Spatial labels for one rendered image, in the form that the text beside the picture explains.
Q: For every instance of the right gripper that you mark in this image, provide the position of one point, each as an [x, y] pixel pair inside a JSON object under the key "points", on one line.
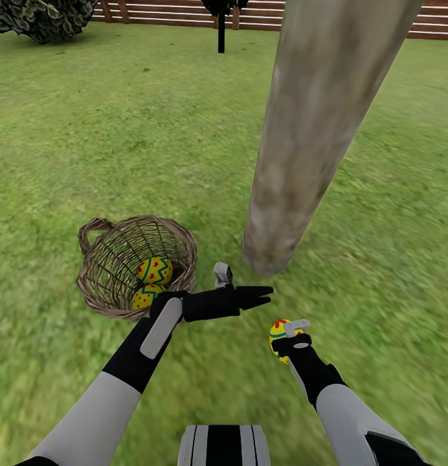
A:
{"points": [[281, 345]]}

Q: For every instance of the easter egg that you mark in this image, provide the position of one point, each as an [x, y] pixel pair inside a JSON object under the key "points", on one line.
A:
{"points": [[156, 269], [278, 331], [146, 295]]}

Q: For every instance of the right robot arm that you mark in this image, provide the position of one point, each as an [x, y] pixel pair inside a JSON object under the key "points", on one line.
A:
{"points": [[357, 435]]}

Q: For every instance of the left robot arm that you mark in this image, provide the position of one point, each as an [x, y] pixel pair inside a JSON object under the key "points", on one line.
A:
{"points": [[90, 433]]}

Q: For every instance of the wicker basket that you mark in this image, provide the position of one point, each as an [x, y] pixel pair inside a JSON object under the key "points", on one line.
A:
{"points": [[113, 307]]}

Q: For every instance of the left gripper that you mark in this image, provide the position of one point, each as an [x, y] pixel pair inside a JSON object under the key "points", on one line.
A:
{"points": [[228, 301]]}

